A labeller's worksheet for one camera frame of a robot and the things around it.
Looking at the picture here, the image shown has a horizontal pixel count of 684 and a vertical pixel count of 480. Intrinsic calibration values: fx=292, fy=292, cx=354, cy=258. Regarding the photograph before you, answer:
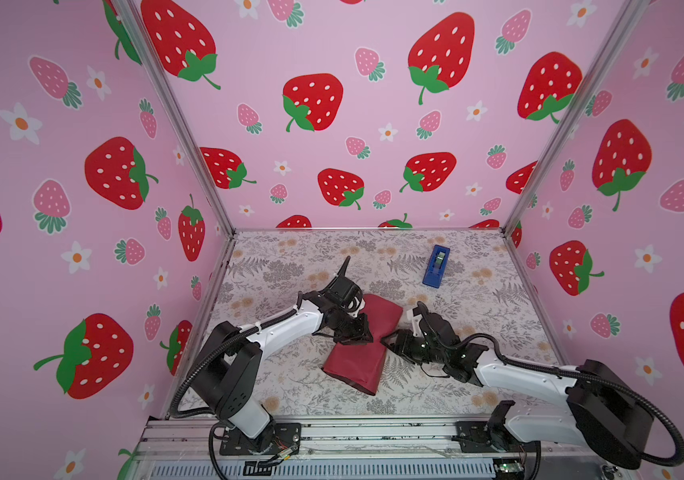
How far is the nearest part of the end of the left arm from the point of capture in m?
0.65

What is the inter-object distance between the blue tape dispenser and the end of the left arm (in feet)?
1.16

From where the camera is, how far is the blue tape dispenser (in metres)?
Answer: 1.03
